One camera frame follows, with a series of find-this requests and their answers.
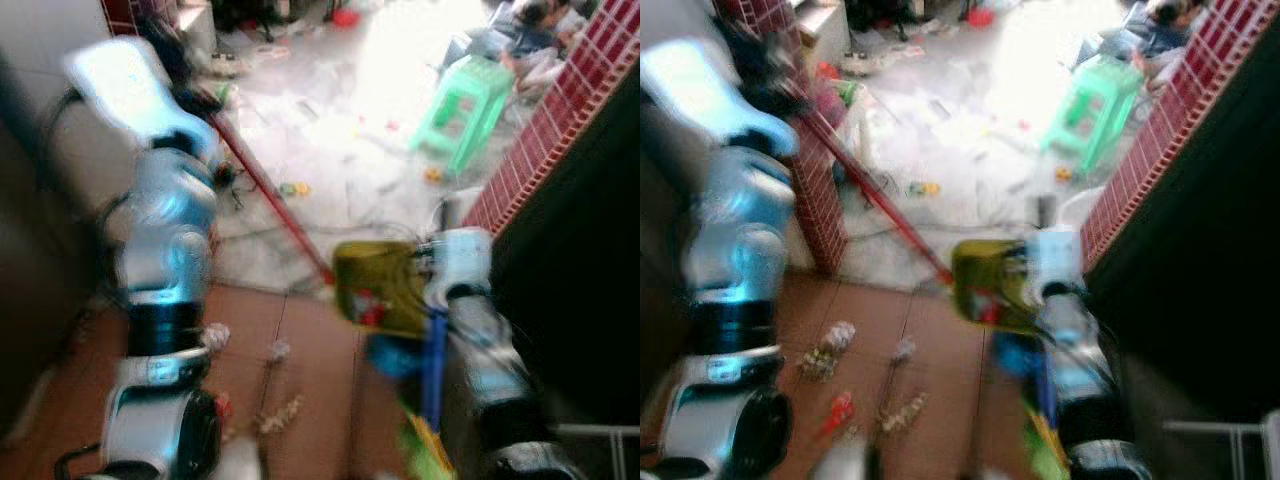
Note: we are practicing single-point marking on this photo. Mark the beige crumbled litter pile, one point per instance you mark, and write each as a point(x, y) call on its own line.
point(905, 410)
point(280, 415)

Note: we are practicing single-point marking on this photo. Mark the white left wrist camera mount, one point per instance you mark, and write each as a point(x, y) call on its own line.
point(700, 95)
point(125, 90)

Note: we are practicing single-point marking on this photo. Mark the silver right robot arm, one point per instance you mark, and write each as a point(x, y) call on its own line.
point(495, 370)
point(1085, 370)

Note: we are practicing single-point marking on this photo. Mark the white metal rack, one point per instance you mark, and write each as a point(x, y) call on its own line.
point(600, 432)
point(1225, 428)

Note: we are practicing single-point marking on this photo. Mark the red tiled pillar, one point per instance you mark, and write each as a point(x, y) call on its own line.
point(818, 205)

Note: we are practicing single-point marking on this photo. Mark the red litter scrap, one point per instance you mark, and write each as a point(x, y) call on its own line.
point(838, 415)
point(222, 406)

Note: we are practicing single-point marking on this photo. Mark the small grey litter piece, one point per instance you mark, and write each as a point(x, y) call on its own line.
point(280, 350)
point(905, 348)

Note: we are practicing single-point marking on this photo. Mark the green plastic stool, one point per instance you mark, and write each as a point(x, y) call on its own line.
point(1095, 105)
point(465, 105)

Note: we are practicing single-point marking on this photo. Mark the yellow green small toy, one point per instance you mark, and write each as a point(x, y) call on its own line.
point(295, 188)
point(924, 188)

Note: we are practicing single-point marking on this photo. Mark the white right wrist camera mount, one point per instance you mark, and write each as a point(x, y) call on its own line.
point(462, 260)
point(1055, 258)

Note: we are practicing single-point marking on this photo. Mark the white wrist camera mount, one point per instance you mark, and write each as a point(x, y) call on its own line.
point(700, 95)
point(125, 90)
point(462, 260)
point(1055, 258)

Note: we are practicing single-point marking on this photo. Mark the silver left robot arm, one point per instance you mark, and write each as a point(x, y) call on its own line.
point(165, 235)
point(740, 240)

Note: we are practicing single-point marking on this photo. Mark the red tiled low wall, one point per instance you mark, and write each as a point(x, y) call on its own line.
point(1170, 120)
point(555, 110)

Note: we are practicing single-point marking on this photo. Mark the red plastic basin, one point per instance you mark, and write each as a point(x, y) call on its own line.
point(980, 16)
point(345, 16)

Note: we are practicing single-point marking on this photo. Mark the seated person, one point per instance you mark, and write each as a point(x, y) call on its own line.
point(540, 40)
point(1170, 40)

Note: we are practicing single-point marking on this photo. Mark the white crumpled paper scrap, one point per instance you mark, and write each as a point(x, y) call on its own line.
point(838, 338)
point(215, 336)

